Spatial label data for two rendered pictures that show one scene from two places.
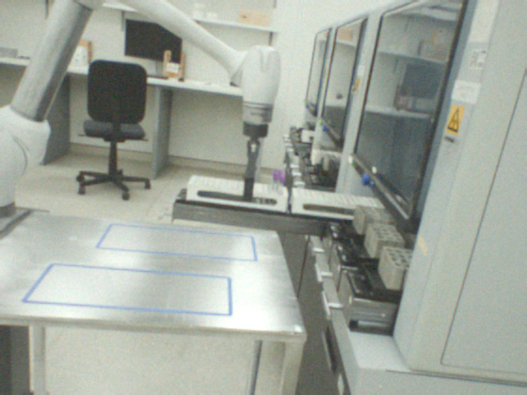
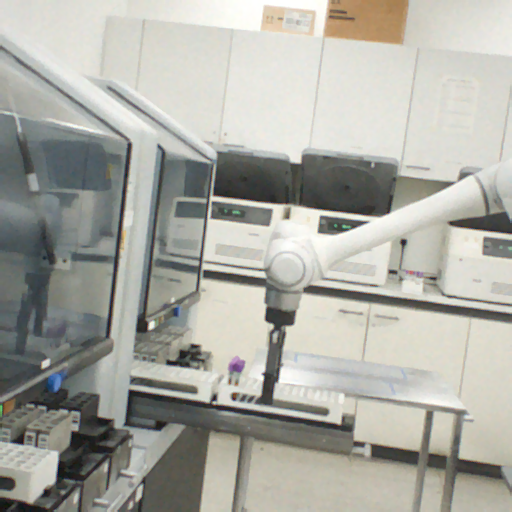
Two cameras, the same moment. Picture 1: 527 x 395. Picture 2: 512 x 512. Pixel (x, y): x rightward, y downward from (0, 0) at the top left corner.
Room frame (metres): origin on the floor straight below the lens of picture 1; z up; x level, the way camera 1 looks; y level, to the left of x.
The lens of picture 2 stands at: (3.29, 0.33, 1.34)
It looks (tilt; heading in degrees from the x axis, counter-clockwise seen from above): 5 degrees down; 190
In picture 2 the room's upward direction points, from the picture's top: 7 degrees clockwise
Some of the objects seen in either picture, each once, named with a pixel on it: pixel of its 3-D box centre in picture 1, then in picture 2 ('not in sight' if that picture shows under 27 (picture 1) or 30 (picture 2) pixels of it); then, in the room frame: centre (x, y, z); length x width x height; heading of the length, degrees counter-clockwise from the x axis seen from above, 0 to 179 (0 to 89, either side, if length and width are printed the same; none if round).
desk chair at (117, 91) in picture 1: (116, 126); not in sight; (3.78, 1.28, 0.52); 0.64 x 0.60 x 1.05; 23
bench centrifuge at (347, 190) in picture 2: not in sight; (342, 215); (-1.21, -0.03, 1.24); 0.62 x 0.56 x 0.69; 3
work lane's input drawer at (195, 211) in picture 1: (279, 216); (223, 413); (1.39, -0.05, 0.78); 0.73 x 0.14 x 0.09; 93
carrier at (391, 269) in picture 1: (391, 269); (184, 340); (0.95, -0.29, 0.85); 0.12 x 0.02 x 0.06; 2
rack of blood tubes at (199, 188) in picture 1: (237, 195); (281, 401); (1.38, 0.09, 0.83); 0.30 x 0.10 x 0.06; 93
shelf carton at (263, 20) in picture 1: (254, 19); not in sight; (4.73, 0.35, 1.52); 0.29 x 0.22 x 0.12; 92
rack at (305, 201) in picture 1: (339, 208); (155, 381); (1.40, -0.23, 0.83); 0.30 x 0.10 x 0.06; 93
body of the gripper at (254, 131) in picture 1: (254, 137); (278, 326); (1.39, 0.06, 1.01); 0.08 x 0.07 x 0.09; 3
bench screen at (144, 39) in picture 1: (153, 49); not in sight; (4.63, 1.24, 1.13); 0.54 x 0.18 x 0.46; 87
